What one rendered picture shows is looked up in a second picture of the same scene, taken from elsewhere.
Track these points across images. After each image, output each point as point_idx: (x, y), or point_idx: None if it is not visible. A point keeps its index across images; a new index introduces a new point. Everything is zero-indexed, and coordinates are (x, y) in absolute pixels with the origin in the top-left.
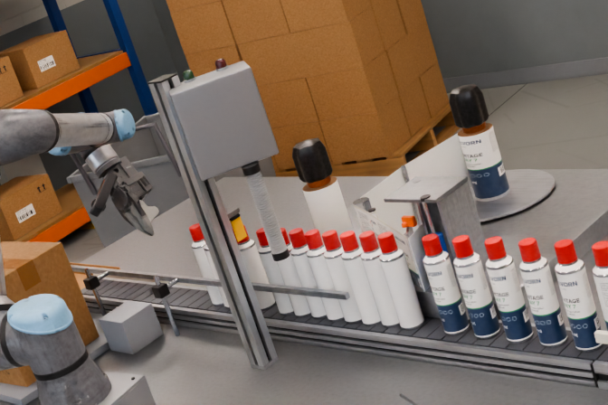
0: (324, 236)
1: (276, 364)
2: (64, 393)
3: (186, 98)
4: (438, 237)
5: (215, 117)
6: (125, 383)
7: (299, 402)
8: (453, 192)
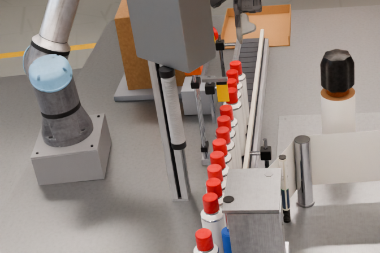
0: (210, 155)
1: (180, 204)
2: (44, 128)
3: None
4: (206, 239)
5: (149, 17)
6: (86, 145)
7: (128, 248)
8: (251, 214)
